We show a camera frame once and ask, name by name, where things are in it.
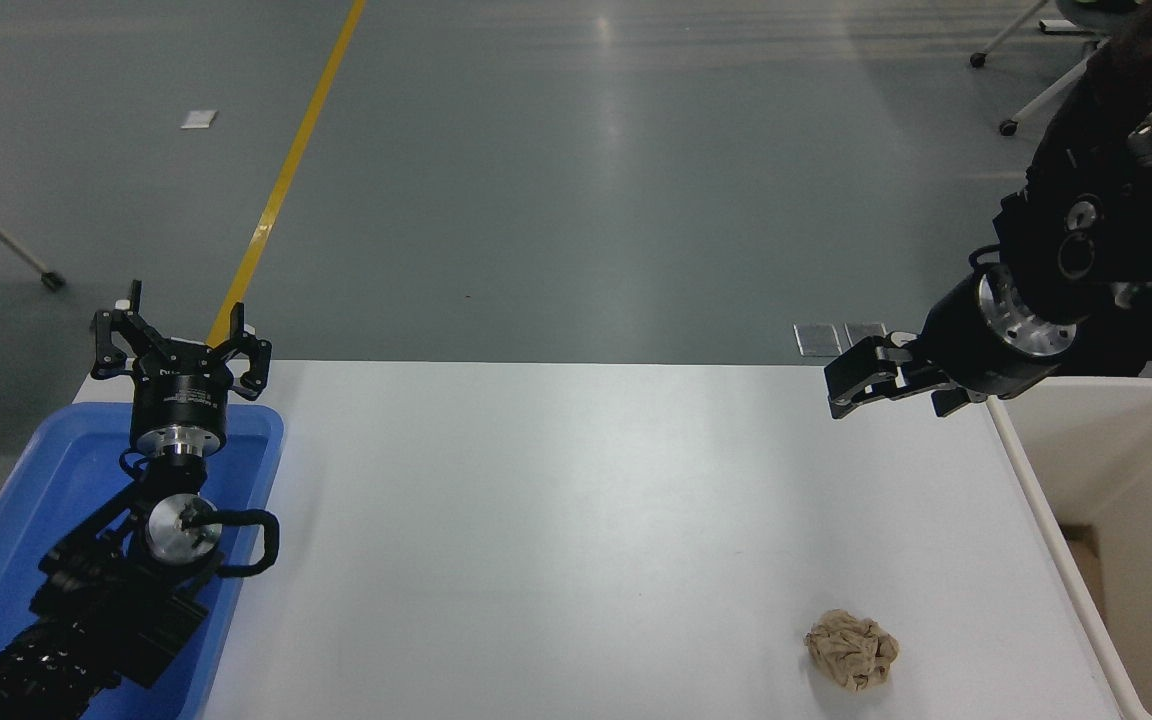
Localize white leg with caster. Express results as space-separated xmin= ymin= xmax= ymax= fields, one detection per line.
xmin=0 ymin=187 xmax=67 ymax=293

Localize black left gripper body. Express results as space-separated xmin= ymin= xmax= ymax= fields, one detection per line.
xmin=130 ymin=344 xmax=234 ymax=439

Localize white wheeled chair base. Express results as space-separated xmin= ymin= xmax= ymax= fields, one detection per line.
xmin=969 ymin=0 xmax=1137 ymax=137

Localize large pale bin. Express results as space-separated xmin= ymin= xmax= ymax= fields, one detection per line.
xmin=986 ymin=375 xmax=1152 ymax=720

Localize blue plastic tray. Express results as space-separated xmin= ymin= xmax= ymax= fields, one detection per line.
xmin=0 ymin=403 xmax=285 ymax=720

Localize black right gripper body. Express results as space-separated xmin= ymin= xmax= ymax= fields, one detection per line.
xmin=921 ymin=272 xmax=1062 ymax=401

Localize crumpled tan paper ball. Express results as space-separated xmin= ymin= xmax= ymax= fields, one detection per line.
xmin=804 ymin=609 xmax=901 ymax=691

